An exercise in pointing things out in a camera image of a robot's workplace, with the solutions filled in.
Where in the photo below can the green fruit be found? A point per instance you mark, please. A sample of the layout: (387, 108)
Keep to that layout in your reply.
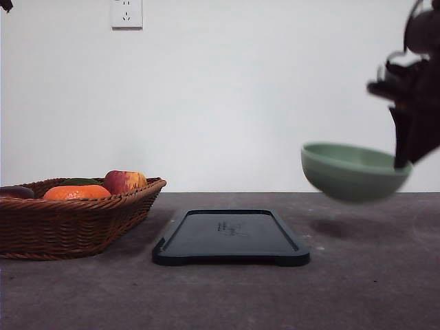
(81, 181)

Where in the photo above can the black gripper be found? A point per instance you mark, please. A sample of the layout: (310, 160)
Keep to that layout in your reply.
(412, 84)

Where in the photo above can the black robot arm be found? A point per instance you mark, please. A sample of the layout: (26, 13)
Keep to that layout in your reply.
(422, 32)
(6, 4)

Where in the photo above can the dark purple fruit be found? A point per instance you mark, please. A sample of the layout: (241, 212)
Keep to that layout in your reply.
(16, 191)

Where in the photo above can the red yellow apple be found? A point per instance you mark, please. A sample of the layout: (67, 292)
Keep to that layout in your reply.
(119, 182)

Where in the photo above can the dark blue rectangular tray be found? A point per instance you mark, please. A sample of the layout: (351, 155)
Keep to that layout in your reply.
(230, 236)

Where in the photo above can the left white wall socket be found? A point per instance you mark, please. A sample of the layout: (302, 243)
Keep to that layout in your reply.
(126, 16)

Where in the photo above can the green ceramic bowl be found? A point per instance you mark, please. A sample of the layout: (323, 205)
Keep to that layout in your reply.
(353, 172)

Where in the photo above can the orange tangerine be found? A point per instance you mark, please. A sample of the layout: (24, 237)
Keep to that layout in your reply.
(70, 192)

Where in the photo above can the brown wicker basket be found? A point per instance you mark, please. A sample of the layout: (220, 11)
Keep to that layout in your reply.
(63, 218)

